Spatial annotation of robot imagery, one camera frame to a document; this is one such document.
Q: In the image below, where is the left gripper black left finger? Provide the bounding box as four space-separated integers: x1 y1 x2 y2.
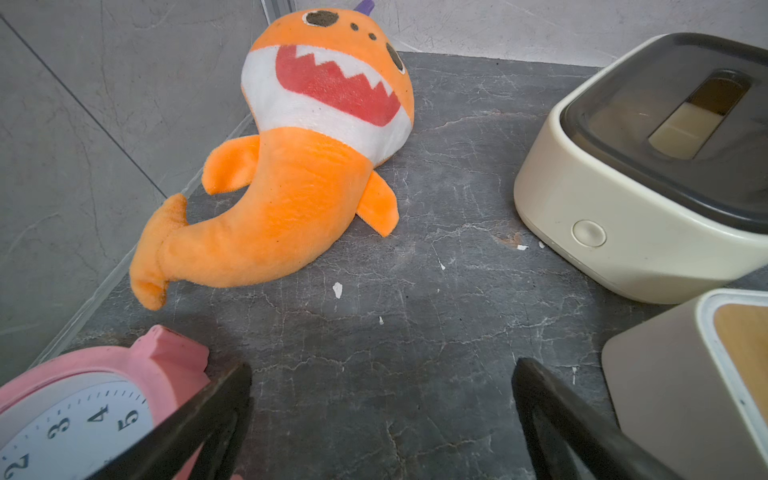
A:
91 363 252 479

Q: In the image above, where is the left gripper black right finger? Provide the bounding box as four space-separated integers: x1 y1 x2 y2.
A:
511 357 680 479

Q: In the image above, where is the white tissue box wooden lid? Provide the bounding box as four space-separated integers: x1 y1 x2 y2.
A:
602 289 767 479

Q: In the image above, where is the cream tissue box dark lid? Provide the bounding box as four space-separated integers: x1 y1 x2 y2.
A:
513 32 767 304

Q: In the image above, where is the pink alarm clock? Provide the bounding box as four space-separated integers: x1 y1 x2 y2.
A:
1 325 209 479

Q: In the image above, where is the orange shark plush toy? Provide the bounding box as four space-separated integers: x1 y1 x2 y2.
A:
129 7 415 310

